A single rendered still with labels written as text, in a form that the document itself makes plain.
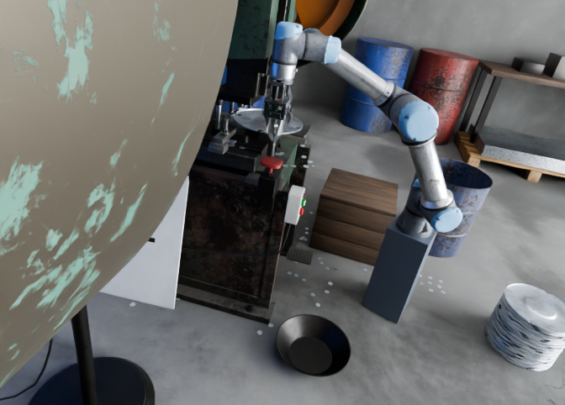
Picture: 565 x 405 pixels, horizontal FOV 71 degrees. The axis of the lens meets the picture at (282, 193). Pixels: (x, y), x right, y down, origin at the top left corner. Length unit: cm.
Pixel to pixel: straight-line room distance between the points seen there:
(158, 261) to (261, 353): 56
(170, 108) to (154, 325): 161
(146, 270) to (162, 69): 164
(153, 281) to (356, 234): 105
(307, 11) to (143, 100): 179
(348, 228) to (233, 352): 90
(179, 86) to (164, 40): 3
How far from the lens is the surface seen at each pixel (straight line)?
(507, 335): 205
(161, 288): 180
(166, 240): 169
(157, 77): 17
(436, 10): 488
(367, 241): 218
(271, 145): 164
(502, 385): 199
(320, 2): 193
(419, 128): 134
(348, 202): 208
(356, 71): 138
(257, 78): 156
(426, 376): 184
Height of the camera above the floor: 131
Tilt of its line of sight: 28 degrees down
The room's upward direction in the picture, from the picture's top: 10 degrees clockwise
